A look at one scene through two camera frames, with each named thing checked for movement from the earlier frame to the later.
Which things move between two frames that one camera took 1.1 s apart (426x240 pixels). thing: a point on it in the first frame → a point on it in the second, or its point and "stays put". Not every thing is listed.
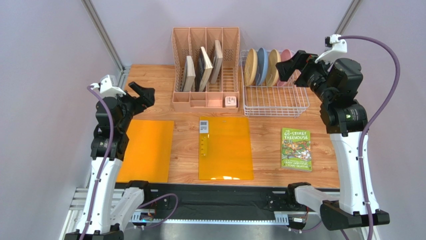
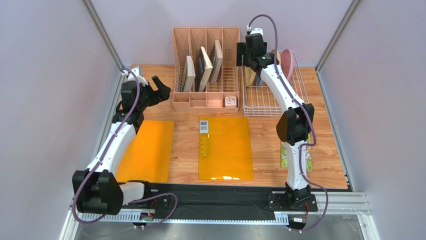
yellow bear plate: (251, 67) stays put
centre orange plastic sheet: (225, 151) stays put
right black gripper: (300, 69) → (241, 53)
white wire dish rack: (264, 94) stays put
